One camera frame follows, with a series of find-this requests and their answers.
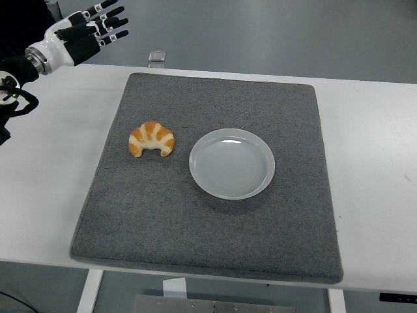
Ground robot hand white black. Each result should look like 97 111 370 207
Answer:
40 0 130 71

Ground croissant bread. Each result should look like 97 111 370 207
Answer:
128 121 175 159

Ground grey round plate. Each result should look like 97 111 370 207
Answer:
189 128 276 199

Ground grey metal plate with screws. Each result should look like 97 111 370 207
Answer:
132 294 296 313

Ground black bulky object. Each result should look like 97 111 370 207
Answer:
0 0 68 63

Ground grey felt mat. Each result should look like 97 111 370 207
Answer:
68 72 345 284

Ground white table leg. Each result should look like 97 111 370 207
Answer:
328 288 347 313
76 269 104 313

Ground black desk control panel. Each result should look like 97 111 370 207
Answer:
379 292 417 303

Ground black floor cable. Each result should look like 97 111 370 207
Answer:
0 290 36 313

